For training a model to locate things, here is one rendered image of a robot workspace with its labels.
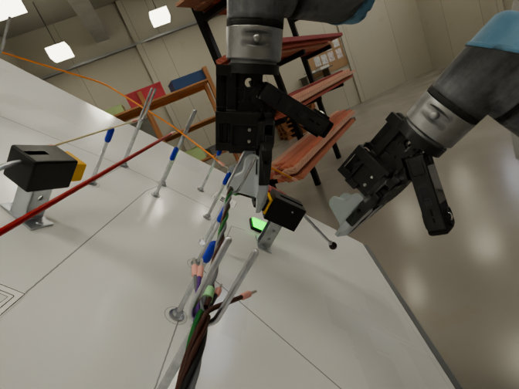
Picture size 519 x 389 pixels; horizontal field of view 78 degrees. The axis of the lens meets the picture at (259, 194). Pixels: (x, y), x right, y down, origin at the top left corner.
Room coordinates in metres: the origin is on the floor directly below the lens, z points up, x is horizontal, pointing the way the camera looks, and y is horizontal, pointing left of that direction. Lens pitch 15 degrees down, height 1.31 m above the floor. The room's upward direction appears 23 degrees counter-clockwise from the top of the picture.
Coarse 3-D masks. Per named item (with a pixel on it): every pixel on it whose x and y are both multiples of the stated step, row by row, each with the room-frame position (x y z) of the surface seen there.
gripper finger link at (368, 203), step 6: (378, 192) 0.43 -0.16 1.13; (384, 192) 0.43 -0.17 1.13; (366, 198) 0.43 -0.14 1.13; (372, 198) 0.43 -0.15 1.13; (378, 198) 0.42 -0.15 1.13; (360, 204) 0.44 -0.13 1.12; (366, 204) 0.43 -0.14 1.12; (372, 204) 0.43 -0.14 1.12; (354, 210) 0.45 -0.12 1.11; (360, 210) 0.45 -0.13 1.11; (366, 210) 0.43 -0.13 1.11; (348, 216) 0.46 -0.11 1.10; (354, 216) 0.45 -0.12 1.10; (360, 216) 0.44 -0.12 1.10; (348, 222) 0.46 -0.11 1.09; (354, 222) 0.45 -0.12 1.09
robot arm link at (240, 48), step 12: (228, 36) 0.45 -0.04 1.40; (240, 36) 0.43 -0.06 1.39; (252, 36) 0.43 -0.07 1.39; (264, 36) 0.43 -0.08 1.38; (276, 36) 0.44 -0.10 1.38; (228, 48) 0.45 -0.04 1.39; (240, 48) 0.44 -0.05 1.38; (252, 48) 0.43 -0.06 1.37; (264, 48) 0.43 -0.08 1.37; (276, 48) 0.44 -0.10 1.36; (240, 60) 0.44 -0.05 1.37; (252, 60) 0.44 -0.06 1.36; (264, 60) 0.44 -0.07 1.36; (276, 60) 0.45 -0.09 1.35
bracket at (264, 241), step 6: (270, 222) 0.51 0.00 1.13; (264, 228) 0.51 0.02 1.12; (270, 228) 0.49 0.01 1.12; (276, 228) 0.49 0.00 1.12; (264, 234) 0.49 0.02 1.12; (270, 234) 0.49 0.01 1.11; (276, 234) 0.49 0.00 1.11; (258, 240) 0.51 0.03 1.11; (264, 240) 0.49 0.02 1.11; (270, 240) 0.49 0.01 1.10; (258, 246) 0.48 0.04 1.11; (264, 246) 0.49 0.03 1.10; (270, 252) 0.48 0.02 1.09
